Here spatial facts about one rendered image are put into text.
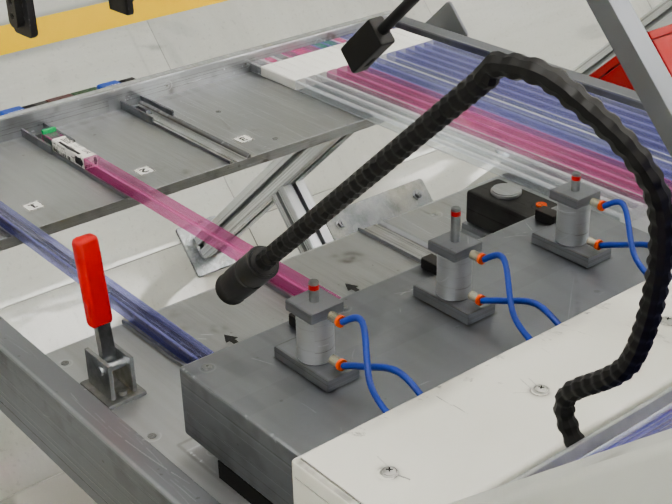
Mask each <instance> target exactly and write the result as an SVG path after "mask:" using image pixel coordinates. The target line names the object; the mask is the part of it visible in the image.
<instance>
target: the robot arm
mask: <svg viewBox="0 0 672 504"><path fill-rule="evenodd" d="M108 1H109V7H110V9H111V10H114V11H116V12H119V13H122V14H125V15H132V14H133V13H134V8H133V1H134V0H108ZM6 5H7V11H8V18H9V22H10V24H11V26H12V27H13V28H14V29H15V31H16V33H19V34H21V35H23V36H26V37H28V38H35V37H37V36H38V29H37V22H36V16H35V8H34V2H33V0H6Z"/></svg>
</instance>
